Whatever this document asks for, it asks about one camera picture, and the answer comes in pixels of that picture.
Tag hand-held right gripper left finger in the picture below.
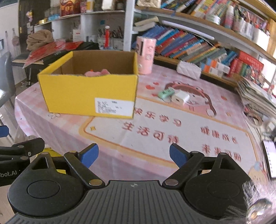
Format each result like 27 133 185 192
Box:
28 143 106 190

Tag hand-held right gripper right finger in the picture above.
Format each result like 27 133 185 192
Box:
162 143 248 190

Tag yellow cardboard box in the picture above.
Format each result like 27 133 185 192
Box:
37 50 139 119

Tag pink plush pig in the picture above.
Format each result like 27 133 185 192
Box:
84 69 111 77

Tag yellow object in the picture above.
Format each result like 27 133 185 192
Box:
43 147 65 173

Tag pink printed tablecloth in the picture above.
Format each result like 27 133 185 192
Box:
14 63 272 190

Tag grey chair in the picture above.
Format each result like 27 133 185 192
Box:
0 52 16 108

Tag white charger adapter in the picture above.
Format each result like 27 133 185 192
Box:
171 90 190 105

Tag small green box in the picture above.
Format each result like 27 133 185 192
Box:
157 88 175 100

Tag dark side table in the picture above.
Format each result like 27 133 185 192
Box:
12 52 46 86

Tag white quilted tissue box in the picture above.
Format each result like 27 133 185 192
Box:
176 60 202 80

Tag brown tape roll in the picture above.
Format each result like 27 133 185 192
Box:
244 110 264 127

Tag stack of small white boxes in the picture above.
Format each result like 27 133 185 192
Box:
199 58 231 78

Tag red paper sheets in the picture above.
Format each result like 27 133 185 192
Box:
23 40 83 69

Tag stack of newspapers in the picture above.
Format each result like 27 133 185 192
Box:
236 76 276 121

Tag pink cylindrical package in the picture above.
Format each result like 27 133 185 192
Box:
136 36 157 75

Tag brown cloth bundle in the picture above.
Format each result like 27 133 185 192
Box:
26 30 54 51

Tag black bag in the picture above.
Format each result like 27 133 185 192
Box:
41 41 101 65

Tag pen holder containers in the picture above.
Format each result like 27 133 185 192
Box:
97 26 124 50

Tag red boxed book set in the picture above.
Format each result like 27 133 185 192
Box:
229 50 264 80

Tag white red-label box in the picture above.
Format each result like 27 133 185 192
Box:
72 28 84 42

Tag white shelf unit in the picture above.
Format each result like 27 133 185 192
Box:
32 0 134 51

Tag dark wooden door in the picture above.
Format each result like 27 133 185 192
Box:
18 0 51 36

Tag lying stacked books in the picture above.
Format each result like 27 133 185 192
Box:
134 16 160 33

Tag wooden bookshelf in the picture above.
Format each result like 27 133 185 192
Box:
132 0 276 86

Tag white tape roll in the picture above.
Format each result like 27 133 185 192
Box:
205 13 222 25

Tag red gift box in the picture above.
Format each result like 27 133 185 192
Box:
59 0 81 16

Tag row of upper shelf items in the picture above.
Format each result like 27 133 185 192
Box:
160 0 272 45

